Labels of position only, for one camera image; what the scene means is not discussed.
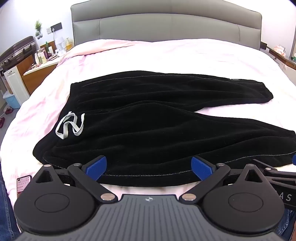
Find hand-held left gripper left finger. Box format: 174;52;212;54
32;156;116;203

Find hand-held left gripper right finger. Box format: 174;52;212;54
179;156;266;202

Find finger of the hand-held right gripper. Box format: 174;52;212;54
253;159;296;181

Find black pants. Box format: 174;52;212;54
32;70;296;188

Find person's blue jeans leg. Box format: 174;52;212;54
277;209;296;235
0;160;19;235

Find smartphone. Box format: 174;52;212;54
17;175;32;198

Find blue plastic bin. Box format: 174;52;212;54
3;93;21;109

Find white-topped wooden nightstand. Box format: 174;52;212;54
22;50;68;95

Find dark wooden nightstand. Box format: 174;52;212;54
260;42;296;71

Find bed with pink sheet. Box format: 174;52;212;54
0;39;296;202

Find white tall appliance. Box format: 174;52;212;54
3;66;30;105

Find group of cosmetic bottles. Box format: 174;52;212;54
31;42;58;66

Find brown wooden dresser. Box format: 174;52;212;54
3;54;35;77

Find dark brown suitcase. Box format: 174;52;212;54
0;36;36;68

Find grey padded bed headboard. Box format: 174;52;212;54
70;0;263;50

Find small potted plant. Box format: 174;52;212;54
34;20;43;39

